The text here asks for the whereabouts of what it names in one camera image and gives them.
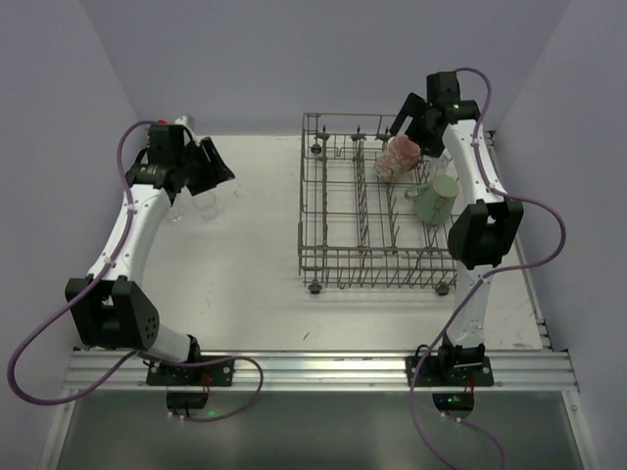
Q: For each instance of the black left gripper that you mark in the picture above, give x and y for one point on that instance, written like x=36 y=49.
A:
x=200 y=166

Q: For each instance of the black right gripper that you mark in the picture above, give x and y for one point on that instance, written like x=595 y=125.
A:
x=421 y=123

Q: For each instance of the clear glass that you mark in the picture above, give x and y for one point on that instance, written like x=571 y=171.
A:
x=205 y=205
x=177 y=211

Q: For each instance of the pink ceramic mug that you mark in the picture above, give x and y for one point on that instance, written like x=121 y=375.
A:
x=399 y=156

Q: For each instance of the clear glass front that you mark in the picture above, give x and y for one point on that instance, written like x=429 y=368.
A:
x=177 y=211

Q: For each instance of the green ceramic mug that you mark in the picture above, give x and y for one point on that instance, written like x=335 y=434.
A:
x=434 y=200

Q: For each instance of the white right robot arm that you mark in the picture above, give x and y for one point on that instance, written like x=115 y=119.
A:
x=484 y=231

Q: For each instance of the grey wire dish rack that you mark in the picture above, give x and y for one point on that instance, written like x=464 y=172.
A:
x=356 y=231

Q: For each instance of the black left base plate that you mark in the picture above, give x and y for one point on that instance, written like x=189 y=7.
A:
x=218 y=374

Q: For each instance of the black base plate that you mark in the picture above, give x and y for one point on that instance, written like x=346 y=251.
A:
x=433 y=374
x=218 y=374

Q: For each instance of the aluminium mounting rail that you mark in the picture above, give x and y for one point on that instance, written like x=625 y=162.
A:
x=521 y=371

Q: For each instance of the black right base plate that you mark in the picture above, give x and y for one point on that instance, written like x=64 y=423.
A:
x=433 y=374

